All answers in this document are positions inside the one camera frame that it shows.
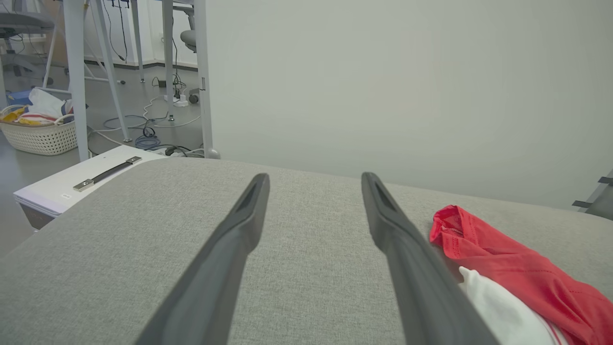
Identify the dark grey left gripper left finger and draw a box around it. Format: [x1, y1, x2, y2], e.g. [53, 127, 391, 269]
[136, 173, 271, 345]

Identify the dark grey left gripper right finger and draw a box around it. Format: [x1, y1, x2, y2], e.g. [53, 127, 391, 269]
[361, 172, 501, 345]

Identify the red garment with white trim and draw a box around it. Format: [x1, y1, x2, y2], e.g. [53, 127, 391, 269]
[430, 205, 613, 345]

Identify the grey fabric sofa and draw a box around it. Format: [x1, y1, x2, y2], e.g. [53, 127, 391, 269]
[0, 157, 613, 345]

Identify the large white power strip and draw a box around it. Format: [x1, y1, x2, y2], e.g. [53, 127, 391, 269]
[152, 145, 205, 159]

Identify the white equipment case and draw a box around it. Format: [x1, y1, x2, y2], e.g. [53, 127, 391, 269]
[13, 145, 166, 230]

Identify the white partition panel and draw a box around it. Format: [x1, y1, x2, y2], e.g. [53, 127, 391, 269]
[206, 0, 613, 211]

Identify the white lattice laundry basket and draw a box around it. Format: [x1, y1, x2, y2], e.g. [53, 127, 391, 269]
[0, 104, 78, 156]

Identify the slanted white table leg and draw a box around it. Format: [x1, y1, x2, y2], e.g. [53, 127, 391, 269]
[90, 0, 132, 143]

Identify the thin white table leg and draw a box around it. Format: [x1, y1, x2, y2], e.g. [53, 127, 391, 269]
[130, 0, 146, 83]
[162, 0, 174, 102]

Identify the grey chair with casters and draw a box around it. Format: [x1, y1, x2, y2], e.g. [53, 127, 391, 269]
[180, 4, 200, 104]

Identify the white cloth in basket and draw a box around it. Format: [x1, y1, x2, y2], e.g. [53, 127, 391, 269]
[28, 88, 73, 120]

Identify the yellow cloth in basket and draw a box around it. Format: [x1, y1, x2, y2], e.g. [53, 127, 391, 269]
[1, 107, 30, 126]

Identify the grey office chair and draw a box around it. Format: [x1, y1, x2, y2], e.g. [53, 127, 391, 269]
[0, 0, 56, 88]

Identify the black strap handle on case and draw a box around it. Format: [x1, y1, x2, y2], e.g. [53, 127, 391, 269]
[73, 156, 142, 193]

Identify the long white cable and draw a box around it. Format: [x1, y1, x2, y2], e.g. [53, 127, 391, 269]
[88, 95, 202, 146]

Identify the grey frame with black straps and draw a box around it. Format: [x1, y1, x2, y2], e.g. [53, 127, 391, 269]
[572, 169, 613, 221]

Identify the thick white metal post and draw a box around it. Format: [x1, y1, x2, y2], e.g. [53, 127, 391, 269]
[63, 0, 91, 162]

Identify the hanging black cable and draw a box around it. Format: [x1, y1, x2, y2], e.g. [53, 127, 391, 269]
[102, 0, 129, 63]

